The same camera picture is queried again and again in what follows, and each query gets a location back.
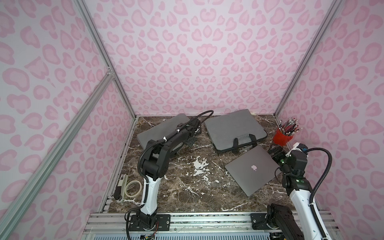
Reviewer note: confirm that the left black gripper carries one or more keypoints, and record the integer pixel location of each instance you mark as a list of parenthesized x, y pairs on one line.
[(193, 132)]

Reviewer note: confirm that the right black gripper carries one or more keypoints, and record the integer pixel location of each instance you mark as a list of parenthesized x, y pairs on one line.
[(276, 153)]

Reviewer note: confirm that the black laptop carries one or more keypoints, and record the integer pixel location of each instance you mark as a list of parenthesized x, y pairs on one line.
[(252, 170)]

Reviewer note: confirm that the grey laptop bag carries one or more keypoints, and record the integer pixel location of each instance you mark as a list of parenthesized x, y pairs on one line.
[(231, 132), (161, 130)]

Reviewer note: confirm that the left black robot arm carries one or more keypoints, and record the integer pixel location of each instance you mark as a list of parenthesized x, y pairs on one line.
[(153, 164)]

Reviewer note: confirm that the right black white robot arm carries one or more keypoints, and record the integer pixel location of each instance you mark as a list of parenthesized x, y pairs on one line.
[(292, 164)]

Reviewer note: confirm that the red pen cup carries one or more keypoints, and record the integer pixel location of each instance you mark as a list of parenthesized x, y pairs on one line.
[(281, 139)]

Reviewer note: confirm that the bundle of pens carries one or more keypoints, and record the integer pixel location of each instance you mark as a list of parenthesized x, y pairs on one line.
[(290, 127)]

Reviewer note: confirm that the beige power strip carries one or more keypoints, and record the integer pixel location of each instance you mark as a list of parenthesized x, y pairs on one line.
[(119, 193)]

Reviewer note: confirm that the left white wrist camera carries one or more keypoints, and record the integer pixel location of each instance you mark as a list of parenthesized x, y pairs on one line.
[(198, 130)]

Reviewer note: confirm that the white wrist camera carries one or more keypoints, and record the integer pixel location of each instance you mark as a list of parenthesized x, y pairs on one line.
[(198, 130), (297, 151)]

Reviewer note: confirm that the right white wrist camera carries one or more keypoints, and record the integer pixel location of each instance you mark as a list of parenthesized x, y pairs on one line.
[(297, 151)]

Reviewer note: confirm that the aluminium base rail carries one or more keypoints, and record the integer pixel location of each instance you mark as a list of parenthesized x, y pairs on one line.
[(189, 226)]

